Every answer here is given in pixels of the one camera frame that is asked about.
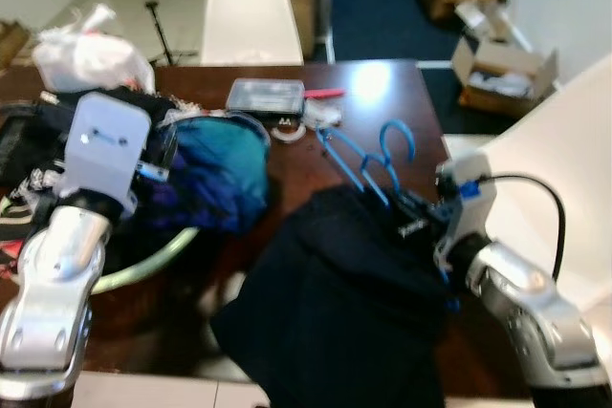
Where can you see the teal and purple garment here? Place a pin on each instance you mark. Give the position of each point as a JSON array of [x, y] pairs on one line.
[[220, 169]]

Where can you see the white plastic bag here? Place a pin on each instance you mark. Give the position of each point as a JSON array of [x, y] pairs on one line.
[[91, 59]]

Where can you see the brown wooden cabinet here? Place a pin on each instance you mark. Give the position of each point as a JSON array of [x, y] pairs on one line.
[[304, 16]]

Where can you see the black tripod stand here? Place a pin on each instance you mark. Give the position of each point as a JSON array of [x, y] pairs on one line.
[[151, 5]]

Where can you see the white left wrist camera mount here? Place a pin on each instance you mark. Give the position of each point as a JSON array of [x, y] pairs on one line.
[[105, 150]]

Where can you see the white plastic chair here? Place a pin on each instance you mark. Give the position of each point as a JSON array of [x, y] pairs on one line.
[[251, 16], [583, 121]]

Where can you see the clear plastic box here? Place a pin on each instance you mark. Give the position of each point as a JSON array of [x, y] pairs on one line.
[[266, 95]]

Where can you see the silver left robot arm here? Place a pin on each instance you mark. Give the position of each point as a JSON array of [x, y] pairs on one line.
[[53, 274]]

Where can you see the small open cardboard box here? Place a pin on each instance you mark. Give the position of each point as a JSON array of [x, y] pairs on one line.
[[535, 62]]

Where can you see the red pen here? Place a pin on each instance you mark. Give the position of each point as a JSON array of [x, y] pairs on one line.
[[325, 93]]

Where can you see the dark navy printed t-shirt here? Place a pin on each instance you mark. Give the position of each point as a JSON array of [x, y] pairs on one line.
[[335, 303]]

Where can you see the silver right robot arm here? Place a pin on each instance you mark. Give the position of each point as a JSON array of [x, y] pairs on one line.
[[521, 303]]

